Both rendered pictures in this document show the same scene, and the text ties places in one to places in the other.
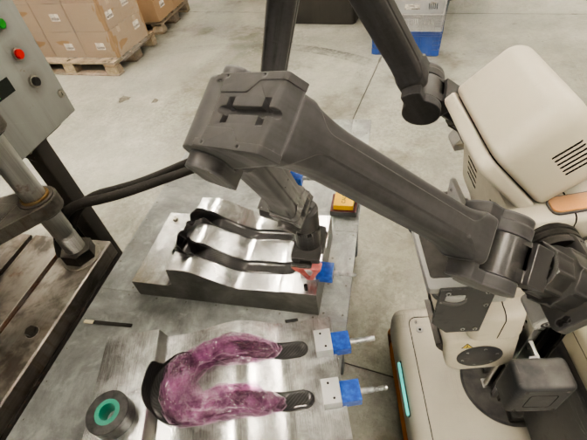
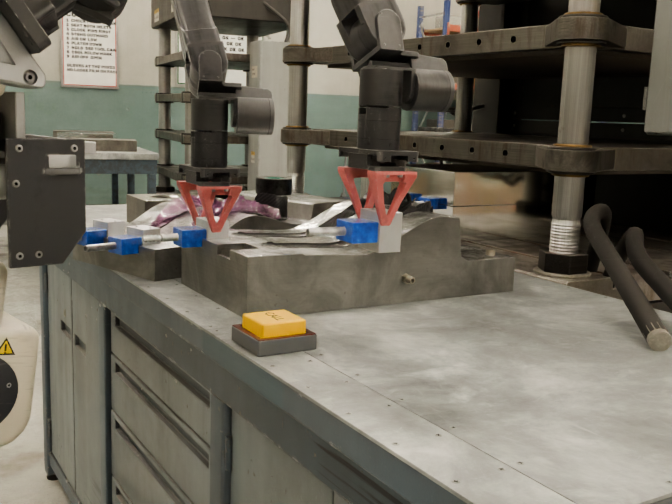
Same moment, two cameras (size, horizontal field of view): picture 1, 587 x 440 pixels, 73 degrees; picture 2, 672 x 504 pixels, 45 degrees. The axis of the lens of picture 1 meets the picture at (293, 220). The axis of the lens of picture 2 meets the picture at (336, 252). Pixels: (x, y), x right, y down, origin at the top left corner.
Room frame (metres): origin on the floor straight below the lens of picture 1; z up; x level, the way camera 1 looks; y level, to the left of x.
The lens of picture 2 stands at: (1.57, -0.86, 1.09)
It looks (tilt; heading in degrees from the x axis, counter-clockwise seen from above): 10 degrees down; 130
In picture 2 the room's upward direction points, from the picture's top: 2 degrees clockwise
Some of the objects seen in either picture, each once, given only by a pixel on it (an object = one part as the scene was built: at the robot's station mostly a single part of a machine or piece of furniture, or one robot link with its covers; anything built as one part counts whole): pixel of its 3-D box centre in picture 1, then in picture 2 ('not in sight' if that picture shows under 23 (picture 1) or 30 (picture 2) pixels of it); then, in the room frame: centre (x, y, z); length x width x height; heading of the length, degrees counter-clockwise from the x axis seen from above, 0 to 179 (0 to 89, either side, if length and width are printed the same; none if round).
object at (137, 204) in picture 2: not in sight; (174, 210); (-0.05, 0.41, 0.84); 0.20 x 0.15 x 0.07; 72
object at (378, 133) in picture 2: not in sight; (378, 135); (0.90, 0.00, 1.06); 0.10 x 0.07 x 0.07; 162
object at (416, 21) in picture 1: (409, 15); not in sight; (3.66, -1.33, 0.28); 0.61 x 0.41 x 0.15; 63
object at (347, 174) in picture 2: not in sight; (370, 187); (0.89, 0.00, 0.99); 0.07 x 0.07 x 0.09; 72
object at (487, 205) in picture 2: not in sight; (493, 199); (0.45, 1.10, 0.87); 0.50 x 0.27 x 0.17; 72
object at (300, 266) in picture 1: (309, 263); (203, 198); (0.57, -0.02, 0.95); 0.07 x 0.07 x 0.09; 71
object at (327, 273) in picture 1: (328, 272); (183, 236); (0.57, -0.06, 0.89); 0.13 x 0.05 x 0.05; 71
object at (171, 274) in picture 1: (233, 249); (350, 248); (0.72, 0.17, 0.87); 0.50 x 0.26 x 0.14; 72
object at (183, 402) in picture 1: (218, 375); (221, 207); (0.36, 0.20, 0.90); 0.26 x 0.18 x 0.08; 89
